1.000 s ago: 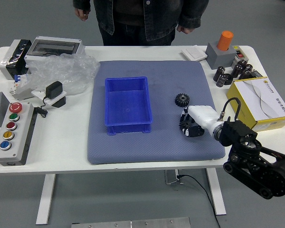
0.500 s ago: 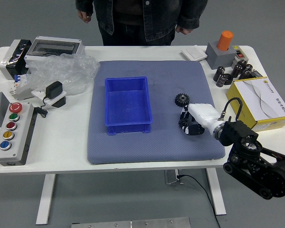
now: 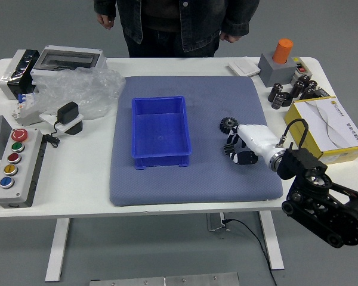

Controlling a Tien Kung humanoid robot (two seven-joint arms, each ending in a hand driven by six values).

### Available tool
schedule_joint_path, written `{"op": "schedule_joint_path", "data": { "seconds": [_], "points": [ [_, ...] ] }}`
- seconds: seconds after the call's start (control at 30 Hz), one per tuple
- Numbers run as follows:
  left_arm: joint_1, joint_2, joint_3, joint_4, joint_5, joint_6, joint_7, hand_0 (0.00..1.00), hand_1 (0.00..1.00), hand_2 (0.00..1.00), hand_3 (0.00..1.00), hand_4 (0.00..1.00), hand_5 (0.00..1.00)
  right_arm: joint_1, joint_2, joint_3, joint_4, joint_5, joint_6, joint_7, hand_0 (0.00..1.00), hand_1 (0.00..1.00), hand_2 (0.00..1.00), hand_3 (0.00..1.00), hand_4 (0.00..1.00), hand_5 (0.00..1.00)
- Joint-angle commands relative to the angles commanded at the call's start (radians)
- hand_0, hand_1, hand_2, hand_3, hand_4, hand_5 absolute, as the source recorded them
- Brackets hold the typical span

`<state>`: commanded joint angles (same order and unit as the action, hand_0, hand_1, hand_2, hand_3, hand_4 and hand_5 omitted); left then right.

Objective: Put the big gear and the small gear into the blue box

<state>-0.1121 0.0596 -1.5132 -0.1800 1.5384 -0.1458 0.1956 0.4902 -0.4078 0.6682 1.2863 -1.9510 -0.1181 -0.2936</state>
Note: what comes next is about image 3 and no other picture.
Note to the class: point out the blue plastic box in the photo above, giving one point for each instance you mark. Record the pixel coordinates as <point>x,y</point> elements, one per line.
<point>161,131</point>

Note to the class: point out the big black gear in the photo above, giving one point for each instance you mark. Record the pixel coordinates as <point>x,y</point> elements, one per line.
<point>227,123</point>

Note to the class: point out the black cylindrical capacitor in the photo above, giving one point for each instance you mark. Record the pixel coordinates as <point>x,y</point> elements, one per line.
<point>312,84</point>
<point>307,93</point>
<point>304,79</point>
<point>296,88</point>
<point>280,101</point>
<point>276,90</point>

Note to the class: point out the person's left hand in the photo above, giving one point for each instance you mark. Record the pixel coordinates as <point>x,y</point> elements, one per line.
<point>230,37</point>

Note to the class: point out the black power adapter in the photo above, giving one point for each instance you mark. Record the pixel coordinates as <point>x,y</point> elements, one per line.
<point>67,112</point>

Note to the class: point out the person's right hand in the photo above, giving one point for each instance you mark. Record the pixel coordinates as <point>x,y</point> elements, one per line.
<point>105,20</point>

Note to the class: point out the person's right forearm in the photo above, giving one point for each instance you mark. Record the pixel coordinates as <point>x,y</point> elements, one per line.
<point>106,6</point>

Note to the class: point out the person's left forearm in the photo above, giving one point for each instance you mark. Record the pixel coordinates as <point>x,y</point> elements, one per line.
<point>241,18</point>

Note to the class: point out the black and white enclosure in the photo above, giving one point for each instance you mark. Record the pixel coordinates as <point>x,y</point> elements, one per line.
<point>16,77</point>

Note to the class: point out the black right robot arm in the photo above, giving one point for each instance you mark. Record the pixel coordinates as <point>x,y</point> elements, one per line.
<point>316,190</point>

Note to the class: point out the grey push-button control box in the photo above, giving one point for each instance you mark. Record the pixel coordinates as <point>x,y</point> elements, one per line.
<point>15,178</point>

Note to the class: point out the metal plate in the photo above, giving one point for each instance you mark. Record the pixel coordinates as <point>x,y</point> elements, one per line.
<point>167,280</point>

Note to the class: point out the white table leg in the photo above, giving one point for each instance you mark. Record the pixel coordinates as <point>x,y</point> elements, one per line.
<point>271,241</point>
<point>58,250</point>

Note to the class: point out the clear plastic bag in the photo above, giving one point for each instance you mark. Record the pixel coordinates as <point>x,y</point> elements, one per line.
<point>77,86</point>

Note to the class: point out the yellow and white carton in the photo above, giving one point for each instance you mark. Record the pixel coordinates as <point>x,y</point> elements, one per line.
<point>331,119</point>

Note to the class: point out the small black component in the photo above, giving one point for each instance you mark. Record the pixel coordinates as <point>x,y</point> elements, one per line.
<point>322,92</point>

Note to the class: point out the grey switch box red button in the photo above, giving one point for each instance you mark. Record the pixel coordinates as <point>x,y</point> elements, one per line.
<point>301,67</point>

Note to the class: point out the grey under-table power box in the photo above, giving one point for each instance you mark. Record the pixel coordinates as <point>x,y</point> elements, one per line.
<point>216,222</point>

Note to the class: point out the orange cylinder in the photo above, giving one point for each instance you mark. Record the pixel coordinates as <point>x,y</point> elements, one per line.
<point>282,50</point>

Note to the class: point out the grey block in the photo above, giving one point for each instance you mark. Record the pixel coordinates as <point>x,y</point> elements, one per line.
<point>276,73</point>

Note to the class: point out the white wall switch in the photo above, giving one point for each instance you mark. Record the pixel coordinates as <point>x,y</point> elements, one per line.
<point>244,67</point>

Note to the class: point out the white circuit breaker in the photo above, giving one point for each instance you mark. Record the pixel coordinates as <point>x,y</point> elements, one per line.
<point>25,114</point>

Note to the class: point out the white and black socket stand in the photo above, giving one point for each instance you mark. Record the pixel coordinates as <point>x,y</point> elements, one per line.
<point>74,126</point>

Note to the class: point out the grey distribution box tinted cover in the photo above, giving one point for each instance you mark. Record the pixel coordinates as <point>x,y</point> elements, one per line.
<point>65,59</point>

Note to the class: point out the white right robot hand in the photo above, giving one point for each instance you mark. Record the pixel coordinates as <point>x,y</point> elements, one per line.
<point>256,137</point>

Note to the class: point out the person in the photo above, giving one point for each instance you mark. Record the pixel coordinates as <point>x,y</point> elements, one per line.
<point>173,26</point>

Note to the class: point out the blue-grey mat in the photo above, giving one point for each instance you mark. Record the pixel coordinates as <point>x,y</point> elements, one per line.
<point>197,184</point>

